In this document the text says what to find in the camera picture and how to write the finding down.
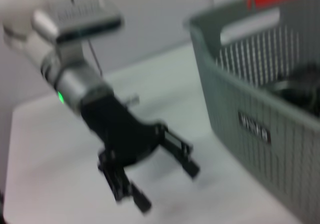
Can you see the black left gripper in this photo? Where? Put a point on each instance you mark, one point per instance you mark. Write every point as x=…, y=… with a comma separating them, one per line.
x=120, y=134

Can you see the glass teacup black base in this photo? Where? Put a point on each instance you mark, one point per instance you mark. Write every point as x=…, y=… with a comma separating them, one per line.
x=292, y=91

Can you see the grey-green perforated storage bin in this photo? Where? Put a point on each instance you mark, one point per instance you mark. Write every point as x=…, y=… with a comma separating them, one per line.
x=250, y=109

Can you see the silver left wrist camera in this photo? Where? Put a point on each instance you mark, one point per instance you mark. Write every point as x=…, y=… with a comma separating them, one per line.
x=82, y=16

